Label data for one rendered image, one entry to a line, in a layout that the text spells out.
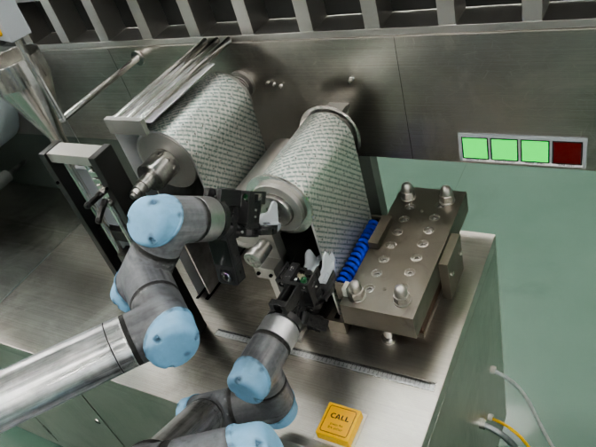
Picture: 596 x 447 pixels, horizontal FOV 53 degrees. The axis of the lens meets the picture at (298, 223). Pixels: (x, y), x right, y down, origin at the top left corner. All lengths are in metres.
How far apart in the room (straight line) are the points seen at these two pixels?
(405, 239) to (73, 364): 0.79
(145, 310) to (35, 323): 0.99
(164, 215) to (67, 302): 0.98
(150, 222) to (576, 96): 0.80
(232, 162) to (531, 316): 1.55
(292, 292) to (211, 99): 0.46
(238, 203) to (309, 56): 0.45
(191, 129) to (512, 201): 2.06
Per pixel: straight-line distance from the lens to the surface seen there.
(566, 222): 2.93
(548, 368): 2.39
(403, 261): 1.31
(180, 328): 0.81
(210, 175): 1.28
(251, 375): 1.05
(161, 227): 0.86
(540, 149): 1.30
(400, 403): 1.24
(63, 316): 1.78
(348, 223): 1.33
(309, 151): 1.21
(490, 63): 1.23
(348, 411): 1.22
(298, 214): 1.15
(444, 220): 1.39
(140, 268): 0.92
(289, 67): 1.40
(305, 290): 1.14
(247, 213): 1.03
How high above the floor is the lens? 1.94
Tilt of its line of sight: 38 degrees down
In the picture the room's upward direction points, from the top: 18 degrees counter-clockwise
